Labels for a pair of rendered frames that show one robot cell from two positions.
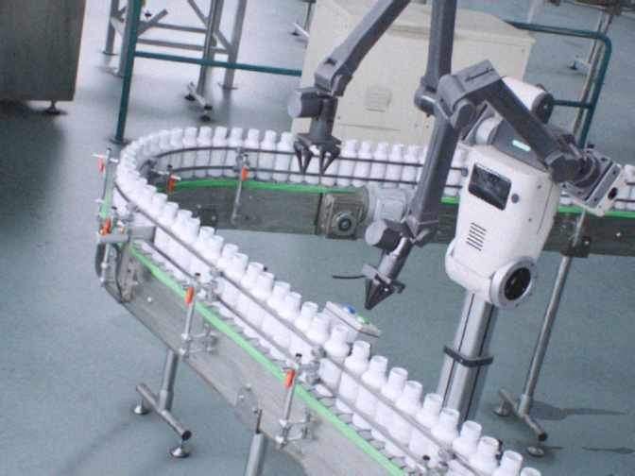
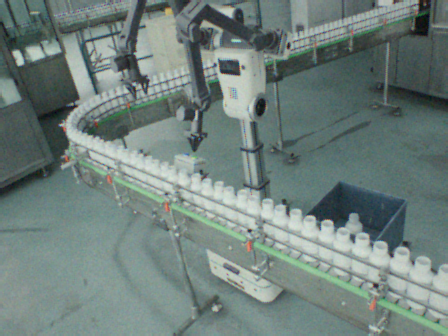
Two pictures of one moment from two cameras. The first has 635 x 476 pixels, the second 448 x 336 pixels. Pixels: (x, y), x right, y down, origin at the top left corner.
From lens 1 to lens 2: 1.27 m
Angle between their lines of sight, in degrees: 10
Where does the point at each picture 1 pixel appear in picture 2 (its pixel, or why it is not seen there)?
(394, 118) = not seen: hidden behind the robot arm
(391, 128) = not seen: hidden behind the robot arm
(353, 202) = (180, 97)
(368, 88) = (177, 49)
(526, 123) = (232, 24)
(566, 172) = (262, 43)
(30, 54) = (56, 89)
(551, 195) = (259, 58)
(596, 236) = (283, 69)
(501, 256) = (248, 97)
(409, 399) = (229, 197)
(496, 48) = not seen: hidden behind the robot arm
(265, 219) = (147, 119)
